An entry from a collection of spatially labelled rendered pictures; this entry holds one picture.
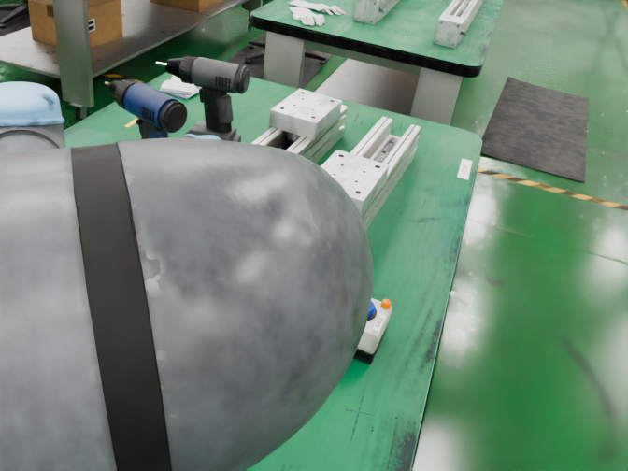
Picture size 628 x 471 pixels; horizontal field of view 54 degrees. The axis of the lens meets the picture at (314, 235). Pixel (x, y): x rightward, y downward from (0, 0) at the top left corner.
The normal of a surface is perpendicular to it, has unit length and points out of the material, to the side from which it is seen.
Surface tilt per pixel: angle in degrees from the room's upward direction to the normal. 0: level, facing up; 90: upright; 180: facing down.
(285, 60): 90
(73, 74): 90
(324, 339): 72
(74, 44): 90
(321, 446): 0
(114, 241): 30
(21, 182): 7
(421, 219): 0
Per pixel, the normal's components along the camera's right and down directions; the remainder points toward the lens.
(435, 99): -0.32, 0.50
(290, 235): 0.66, -0.42
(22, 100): 0.12, -0.83
